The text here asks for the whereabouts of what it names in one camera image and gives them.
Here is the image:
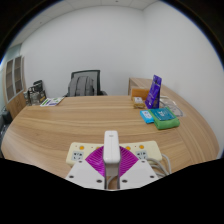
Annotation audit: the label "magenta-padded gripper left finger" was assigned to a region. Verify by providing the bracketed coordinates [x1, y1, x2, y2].
[65, 145, 108, 191]

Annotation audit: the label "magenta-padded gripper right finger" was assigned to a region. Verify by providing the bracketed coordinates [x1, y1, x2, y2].
[118, 145, 160, 191]

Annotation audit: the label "white charger block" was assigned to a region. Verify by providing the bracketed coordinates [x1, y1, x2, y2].
[102, 130, 120, 178]

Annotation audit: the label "cream power strip orange switches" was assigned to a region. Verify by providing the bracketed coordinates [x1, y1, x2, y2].
[65, 140, 163, 167]

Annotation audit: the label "small blue packet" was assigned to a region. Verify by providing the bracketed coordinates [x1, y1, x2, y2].
[139, 109, 155, 125]

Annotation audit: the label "green folded cloth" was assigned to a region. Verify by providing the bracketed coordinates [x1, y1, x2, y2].
[150, 107, 181, 131]

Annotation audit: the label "teal printed booklet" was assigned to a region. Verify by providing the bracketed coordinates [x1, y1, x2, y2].
[149, 107, 176, 122]

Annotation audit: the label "clear plastic bag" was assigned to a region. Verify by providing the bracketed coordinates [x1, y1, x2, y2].
[159, 95, 184, 118]

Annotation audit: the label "green white leaflet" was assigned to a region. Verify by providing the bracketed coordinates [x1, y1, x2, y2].
[39, 96, 65, 108]

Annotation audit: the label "grey backpack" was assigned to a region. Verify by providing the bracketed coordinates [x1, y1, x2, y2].
[67, 75, 96, 97]

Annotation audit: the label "dark printed boxes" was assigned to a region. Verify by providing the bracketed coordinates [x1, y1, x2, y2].
[23, 79, 48, 106]

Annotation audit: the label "black mesh office chair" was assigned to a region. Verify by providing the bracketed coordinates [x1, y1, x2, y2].
[65, 69, 108, 98]

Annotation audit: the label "wooden shelf unit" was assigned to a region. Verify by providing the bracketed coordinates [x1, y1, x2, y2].
[2, 54, 28, 120]

